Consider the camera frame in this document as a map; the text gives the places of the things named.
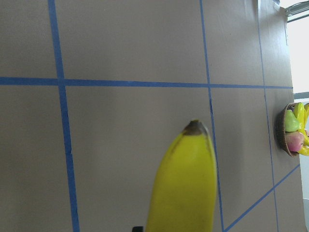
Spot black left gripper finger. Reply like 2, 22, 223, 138
132, 226, 143, 232

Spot yellow banana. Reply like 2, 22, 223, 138
298, 129, 309, 156
293, 102, 309, 130
145, 119, 218, 232

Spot woven brown fruit basket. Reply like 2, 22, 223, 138
274, 102, 299, 157

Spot yellow banana at basket edge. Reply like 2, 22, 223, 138
298, 129, 309, 156

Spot yellow banana in basket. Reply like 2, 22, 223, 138
293, 102, 309, 130

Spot brown paper table cover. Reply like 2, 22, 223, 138
0, 0, 307, 232

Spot pink apple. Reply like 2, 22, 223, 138
286, 131, 304, 152

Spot green pear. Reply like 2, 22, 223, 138
285, 110, 300, 132

